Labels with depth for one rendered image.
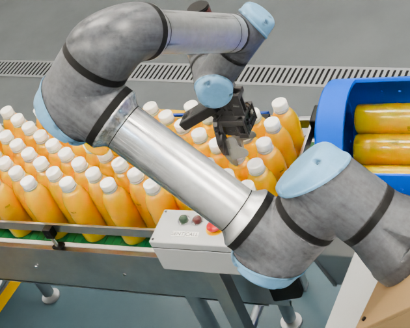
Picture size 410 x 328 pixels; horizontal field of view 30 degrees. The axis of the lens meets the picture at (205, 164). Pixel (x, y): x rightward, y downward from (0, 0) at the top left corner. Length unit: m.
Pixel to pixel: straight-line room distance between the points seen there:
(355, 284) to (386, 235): 0.27
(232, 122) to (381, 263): 0.64
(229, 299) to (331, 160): 0.77
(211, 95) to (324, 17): 2.78
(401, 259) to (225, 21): 0.54
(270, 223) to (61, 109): 0.38
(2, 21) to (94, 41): 4.47
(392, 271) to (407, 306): 0.09
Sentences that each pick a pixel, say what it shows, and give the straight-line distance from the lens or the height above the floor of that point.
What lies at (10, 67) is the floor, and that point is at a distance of 5.09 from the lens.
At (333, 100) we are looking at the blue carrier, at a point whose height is 1.23.
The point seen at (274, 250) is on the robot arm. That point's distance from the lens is 1.26.
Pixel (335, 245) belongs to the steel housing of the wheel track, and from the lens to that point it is 1.92.
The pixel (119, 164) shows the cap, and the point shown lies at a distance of 2.00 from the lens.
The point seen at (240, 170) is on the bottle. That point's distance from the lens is 1.88.
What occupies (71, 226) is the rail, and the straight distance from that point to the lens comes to 2.11.
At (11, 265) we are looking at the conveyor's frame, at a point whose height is 0.81.
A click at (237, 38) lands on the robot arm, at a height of 1.52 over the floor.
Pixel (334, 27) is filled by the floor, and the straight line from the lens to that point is 4.22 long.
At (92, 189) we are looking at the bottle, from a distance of 2.03.
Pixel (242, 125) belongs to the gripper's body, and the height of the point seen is 1.22.
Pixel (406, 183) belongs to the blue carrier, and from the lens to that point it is 1.69.
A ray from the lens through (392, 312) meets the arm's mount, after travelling 1.20.
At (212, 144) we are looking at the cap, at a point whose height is 1.11.
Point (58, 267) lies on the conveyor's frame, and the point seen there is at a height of 0.82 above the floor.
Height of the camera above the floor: 2.30
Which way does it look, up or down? 39 degrees down
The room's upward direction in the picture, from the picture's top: 23 degrees counter-clockwise
